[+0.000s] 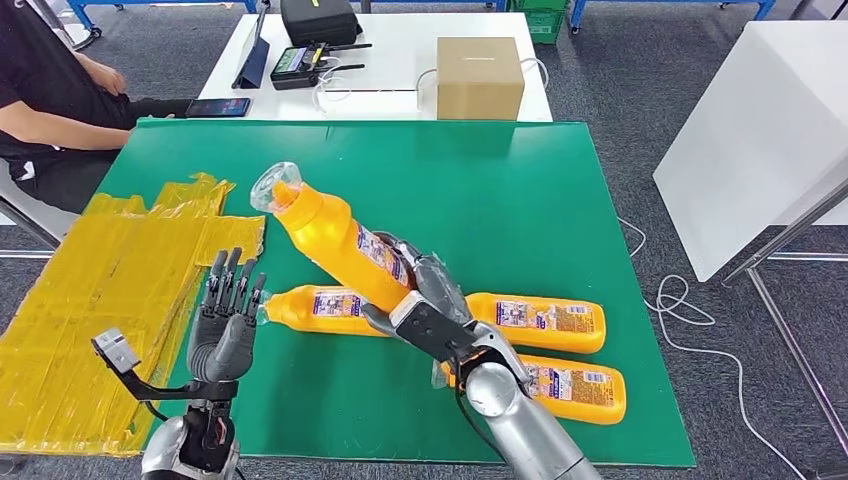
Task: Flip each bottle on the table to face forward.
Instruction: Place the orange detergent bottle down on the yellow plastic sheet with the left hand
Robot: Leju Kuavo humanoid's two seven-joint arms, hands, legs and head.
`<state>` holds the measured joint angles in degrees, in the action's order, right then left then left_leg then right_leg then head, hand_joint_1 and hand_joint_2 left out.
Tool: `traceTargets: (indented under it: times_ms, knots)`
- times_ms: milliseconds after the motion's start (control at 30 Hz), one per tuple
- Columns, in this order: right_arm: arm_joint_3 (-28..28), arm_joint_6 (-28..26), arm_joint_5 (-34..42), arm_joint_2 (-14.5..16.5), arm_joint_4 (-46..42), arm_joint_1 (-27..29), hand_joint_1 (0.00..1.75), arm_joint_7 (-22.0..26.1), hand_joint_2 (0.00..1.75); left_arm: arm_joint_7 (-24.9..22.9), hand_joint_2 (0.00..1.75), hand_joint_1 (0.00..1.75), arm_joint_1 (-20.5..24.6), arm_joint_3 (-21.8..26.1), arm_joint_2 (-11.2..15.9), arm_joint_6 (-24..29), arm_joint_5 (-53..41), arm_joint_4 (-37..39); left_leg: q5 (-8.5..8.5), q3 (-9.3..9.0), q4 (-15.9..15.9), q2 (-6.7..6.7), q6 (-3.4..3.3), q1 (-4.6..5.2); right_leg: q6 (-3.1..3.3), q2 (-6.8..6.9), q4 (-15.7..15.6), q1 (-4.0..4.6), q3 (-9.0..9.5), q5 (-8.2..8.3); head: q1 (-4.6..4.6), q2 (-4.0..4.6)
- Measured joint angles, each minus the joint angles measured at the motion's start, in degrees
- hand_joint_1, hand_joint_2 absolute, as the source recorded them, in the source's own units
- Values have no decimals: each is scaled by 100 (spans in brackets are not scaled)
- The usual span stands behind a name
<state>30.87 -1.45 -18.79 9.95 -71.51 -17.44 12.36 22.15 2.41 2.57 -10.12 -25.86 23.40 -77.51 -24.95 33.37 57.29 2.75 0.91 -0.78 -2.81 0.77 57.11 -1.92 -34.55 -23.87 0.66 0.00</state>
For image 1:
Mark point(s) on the white side table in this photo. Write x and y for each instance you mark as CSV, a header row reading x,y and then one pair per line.
x,y
762,132

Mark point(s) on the tablet in dark folio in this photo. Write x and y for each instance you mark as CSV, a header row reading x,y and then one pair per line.
x,y
255,63

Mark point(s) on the yellow taped cardboard sheet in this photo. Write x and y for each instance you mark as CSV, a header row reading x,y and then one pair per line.
x,y
86,318

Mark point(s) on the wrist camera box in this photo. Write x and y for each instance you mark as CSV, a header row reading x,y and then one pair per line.
x,y
430,328
116,351

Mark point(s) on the black carry bag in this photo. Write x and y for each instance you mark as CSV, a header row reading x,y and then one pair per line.
x,y
318,23

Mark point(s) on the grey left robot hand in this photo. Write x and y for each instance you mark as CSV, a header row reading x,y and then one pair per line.
x,y
222,344

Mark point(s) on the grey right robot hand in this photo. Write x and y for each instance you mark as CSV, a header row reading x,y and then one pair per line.
x,y
440,285

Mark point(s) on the orange detergent bottle clear cap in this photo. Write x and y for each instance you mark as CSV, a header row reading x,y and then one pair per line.
x,y
311,311
583,391
563,324
324,238

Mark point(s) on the green plastic crate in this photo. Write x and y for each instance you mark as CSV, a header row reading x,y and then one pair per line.
x,y
540,23

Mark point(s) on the black smartphone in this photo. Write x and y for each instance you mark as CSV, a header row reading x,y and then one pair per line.
x,y
218,107

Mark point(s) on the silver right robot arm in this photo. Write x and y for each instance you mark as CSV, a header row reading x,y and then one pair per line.
x,y
523,424

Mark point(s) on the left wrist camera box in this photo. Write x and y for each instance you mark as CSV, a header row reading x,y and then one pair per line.
x,y
116,351

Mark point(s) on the person's right forearm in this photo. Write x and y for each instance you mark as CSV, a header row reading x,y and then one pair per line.
x,y
60,129

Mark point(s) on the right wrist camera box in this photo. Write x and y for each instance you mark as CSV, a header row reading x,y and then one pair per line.
x,y
430,328

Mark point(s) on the blue metal rack frame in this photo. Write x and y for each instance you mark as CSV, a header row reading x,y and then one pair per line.
x,y
74,8
576,16

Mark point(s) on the person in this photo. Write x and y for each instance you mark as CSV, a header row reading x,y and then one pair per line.
x,y
40,66

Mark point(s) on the white chair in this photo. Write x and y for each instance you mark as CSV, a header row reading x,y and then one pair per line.
x,y
46,222

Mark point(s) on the black remote controller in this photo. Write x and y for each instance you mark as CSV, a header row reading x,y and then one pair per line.
x,y
295,66

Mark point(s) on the person's left hand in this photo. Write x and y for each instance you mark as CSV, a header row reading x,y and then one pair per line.
x,y
106,78

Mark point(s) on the green work table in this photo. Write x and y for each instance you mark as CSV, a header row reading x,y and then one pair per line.
x,y
464,199

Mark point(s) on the brown cardboard box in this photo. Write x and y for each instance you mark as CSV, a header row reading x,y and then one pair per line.
x,y
480,83

